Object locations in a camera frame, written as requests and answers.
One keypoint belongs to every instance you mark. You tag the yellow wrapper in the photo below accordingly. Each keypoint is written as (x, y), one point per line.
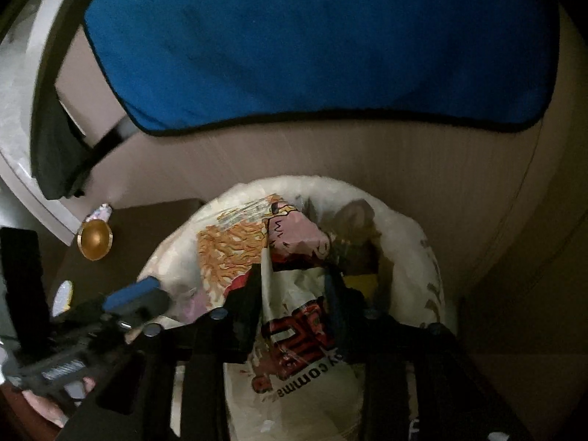
(360, 281)

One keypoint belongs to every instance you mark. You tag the brown wrapper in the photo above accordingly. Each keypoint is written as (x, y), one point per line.
(356, 220)

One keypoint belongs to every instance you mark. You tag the beige plastic bag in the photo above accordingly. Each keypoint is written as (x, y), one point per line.
(404, 239)

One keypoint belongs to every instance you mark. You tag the dark cloth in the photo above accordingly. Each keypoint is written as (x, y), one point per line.
(55, 156)

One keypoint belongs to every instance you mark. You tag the black metal bar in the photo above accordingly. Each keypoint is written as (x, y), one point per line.
(110, 140)

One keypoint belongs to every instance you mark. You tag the blue cushion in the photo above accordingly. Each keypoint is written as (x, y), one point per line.
(298, 41)

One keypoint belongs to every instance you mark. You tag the person's left hand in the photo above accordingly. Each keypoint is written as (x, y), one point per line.
(43, 409)

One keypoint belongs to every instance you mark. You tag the pink purple snack packet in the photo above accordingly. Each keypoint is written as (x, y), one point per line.
(294, 234)

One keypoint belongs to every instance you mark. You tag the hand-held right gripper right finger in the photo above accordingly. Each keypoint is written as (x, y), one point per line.
(340, 308)

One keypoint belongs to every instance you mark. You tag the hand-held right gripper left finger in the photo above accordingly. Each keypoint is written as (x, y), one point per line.
(243, 308)

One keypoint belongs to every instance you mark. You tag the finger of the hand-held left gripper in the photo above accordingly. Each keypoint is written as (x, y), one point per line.
(133, 297)

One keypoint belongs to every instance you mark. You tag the cream snack bag red print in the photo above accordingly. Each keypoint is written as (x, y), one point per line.
(294, 376)

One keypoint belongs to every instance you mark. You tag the orange print snack packet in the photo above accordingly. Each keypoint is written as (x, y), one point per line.
(229, 248)

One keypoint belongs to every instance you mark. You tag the small silver foil piece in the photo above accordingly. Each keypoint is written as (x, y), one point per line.
(62, 298)
(99, 213)

